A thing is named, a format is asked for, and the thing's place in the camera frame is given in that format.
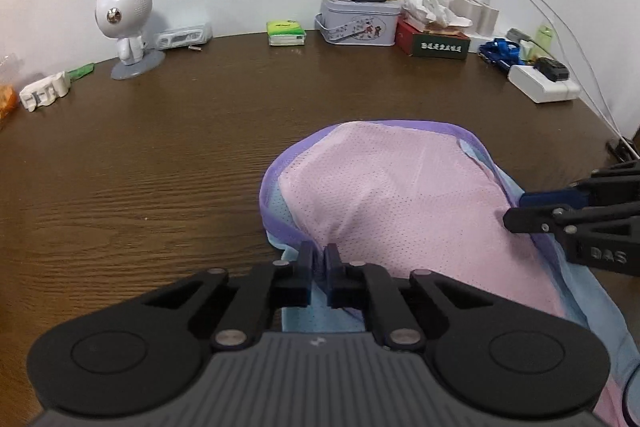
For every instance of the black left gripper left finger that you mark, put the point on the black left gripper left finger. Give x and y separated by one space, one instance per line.
142 353

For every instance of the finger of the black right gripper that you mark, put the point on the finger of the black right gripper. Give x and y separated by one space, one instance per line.
605 238
610 186

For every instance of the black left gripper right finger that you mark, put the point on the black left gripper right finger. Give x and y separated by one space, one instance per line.
489 352

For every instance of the pink blue mesh garment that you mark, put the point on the pink blue mesh garment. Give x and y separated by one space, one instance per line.
426 195

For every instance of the white power strip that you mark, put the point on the white power strip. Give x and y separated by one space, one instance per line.
539 89

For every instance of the blue toy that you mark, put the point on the blue toy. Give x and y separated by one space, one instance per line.
501 53

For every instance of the white charger plugs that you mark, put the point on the white charger plugs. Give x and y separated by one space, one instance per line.
483 17

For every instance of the red green tissue box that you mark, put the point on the red green tissue box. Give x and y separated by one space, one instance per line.
430 28

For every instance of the white clip gadget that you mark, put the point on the white clip gadget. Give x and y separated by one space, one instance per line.
45 91

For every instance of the orange snack bag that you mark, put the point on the orange snack bag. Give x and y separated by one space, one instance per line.
9 68

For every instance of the white tin box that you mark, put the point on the white tin box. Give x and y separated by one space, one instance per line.
352 23

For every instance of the white small speaker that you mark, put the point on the white small speaker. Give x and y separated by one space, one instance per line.
184 37

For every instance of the green tissue pack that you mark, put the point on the green tissue pack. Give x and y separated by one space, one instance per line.
285 33

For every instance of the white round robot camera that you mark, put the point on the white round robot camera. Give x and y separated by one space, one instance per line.
124 21

